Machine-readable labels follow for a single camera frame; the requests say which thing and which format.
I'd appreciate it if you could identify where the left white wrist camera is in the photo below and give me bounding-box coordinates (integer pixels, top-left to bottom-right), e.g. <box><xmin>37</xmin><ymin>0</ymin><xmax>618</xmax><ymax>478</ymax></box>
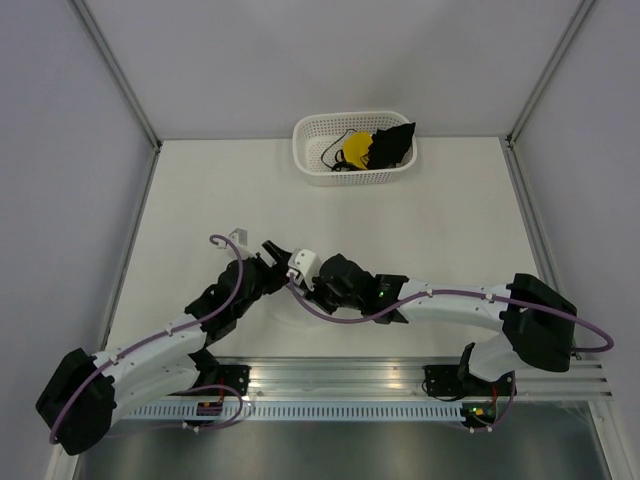
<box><xmin>228</xmin><ymin>228</ymin><xmax>251</xmax><ymax>259</ymax></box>

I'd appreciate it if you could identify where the white perforated plastic basket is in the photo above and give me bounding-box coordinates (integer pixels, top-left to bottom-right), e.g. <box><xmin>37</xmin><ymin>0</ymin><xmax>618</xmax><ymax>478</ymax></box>
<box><xmin>292</xmin><ymin>111</ymin><xmax>417</xmax><ymax>187</ymax></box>

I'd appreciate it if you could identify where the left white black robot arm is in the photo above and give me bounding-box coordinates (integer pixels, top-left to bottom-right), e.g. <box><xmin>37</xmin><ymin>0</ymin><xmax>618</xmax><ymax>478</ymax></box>
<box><xmin>35</xmin><ymin>241</ymin><xmax>291</xmax><ymax>456</ymax></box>

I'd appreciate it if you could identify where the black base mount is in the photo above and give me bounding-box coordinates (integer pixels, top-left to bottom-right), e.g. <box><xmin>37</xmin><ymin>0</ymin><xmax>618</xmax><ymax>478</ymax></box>
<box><xmin>421</xmin><ymin>365</ymin><xmax>471</xmax><ymax>402</ymax></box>
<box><xmin>194</xmin><ymin>364</ymin><xmax>251</xmax><ymax>395</ymax></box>

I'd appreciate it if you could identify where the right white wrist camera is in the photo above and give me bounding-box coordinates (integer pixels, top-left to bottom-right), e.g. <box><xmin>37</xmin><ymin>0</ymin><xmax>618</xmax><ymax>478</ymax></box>
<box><xmin>287</xmin><ymin>249</ymin><xmax>322</xmax><ymax>291</ymax></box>

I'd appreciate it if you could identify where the aluminium frame post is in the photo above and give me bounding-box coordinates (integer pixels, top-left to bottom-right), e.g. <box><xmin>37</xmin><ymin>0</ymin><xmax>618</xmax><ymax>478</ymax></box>
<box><xmin>69</xmin><ymin>0</ymin><xmax>164</xmax><ymax>151</ymax></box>
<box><xmin>504</xmin><ymin>0</ymin><xmax>599</xmax><ymax>147</ymax></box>

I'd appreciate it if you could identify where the white slotted cable duct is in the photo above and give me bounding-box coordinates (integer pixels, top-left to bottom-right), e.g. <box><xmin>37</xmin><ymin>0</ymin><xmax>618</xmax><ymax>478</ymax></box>
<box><xmin>125</xmin><ymin>400</ymin><xmax>464</xmax><ymax>422</ymax></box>

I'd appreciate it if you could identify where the yellow bra black trim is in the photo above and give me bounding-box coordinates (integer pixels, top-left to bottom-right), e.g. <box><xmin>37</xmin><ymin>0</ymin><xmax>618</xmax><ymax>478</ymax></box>
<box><xmin>320</xmin><ymin>129</ymin><xmax>372</xmax><ymax>172</ymax></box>

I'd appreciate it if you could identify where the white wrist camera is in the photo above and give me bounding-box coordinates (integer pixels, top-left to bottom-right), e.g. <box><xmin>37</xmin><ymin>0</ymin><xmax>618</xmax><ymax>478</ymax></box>
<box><xmin>228</xmin><ymin>228</ymin><xmax>251</xmax><ymax>259</ymax></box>
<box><xmin>287</xmin><ymin>249</ymin><xmax>322</xmax><ymax>291</ymax></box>

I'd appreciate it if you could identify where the right aluminium frame post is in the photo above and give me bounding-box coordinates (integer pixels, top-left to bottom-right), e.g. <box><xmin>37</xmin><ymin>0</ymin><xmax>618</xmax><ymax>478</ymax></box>
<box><xmin>504</xmin><ymin>0</ymin><xmax>599</xmax><ymax>147</ymax></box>

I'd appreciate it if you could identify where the black lace bra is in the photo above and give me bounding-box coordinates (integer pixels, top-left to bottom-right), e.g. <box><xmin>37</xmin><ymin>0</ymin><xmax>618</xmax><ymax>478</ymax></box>
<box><xmin>366</xmin><ymin>122</ymin><xmax>416</xmax><ymax>170</ymax></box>

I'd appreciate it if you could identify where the left aluminium frame post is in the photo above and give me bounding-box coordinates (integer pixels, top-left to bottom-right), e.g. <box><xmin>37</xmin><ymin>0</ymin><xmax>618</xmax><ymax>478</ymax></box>
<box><xmin>69</xmin><ymin>0</ymin><xmax>164</xmax><ymax>151</ymax></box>

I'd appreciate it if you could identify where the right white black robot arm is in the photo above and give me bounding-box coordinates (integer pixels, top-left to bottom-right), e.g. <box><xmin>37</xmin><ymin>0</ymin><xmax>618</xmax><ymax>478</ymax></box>
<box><xmin>287</xmin><ymin>250</ymin><xmax>576</xmax><ymax>395</ymax></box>

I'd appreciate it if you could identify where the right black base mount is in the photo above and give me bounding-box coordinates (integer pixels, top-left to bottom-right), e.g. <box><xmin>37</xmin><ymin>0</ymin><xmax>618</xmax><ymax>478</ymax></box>
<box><xmin>421</xmin><ymin>365</ymin><xmax>471</xmax><ymax>402</ymax></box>

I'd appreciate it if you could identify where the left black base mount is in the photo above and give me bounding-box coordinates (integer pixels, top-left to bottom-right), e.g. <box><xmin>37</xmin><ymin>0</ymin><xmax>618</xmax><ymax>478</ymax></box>
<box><xmin>194</xmin><ymin>364</ymin><xmax>251</xmax><ymax>395</ymax></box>

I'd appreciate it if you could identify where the aluminium mounting rail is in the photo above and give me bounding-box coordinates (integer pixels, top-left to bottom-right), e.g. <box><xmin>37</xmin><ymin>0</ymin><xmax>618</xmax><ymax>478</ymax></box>
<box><xmin>218</xmin><ymin>357</ymin><xmax>613</xmax><ymax>402</ymax></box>

